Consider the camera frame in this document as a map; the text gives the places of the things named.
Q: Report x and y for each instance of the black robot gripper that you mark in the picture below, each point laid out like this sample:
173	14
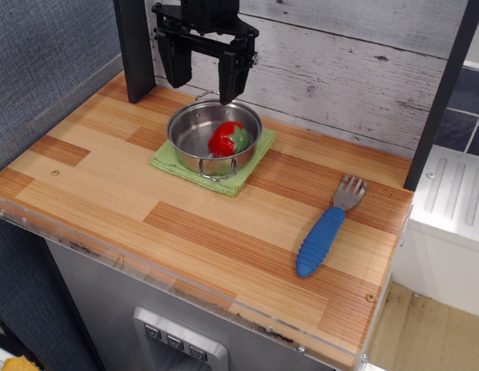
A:
208	27

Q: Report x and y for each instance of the blue handled metal fork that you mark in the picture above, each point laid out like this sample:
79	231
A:
317	243

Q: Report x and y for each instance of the stainless steel pot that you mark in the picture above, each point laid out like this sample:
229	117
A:
191	127

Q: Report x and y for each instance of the red toy strawberry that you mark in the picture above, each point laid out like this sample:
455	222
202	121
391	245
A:
230	138

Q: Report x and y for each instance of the green folded cloth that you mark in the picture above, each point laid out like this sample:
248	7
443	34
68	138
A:
166	159

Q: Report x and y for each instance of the clear acrylic edge guard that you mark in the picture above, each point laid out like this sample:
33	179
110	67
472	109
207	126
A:
303	343

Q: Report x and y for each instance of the silver toy fridge cabinet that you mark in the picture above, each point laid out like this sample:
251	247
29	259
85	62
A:
116	307

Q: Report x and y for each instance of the grey dispenser button panel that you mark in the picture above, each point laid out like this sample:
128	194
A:
177	342

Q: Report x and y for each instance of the white toy sink unit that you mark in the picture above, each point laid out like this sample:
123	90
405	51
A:
438	255

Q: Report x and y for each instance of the yellow object at corner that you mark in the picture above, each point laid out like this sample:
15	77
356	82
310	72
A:
19	364

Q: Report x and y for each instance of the dark grey left post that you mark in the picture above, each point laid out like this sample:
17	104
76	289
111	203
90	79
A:
132	26

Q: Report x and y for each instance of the dark grey post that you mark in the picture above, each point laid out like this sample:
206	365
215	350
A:
132	26
455	62

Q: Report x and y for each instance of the dark grey right post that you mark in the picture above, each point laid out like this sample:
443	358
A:
455	62

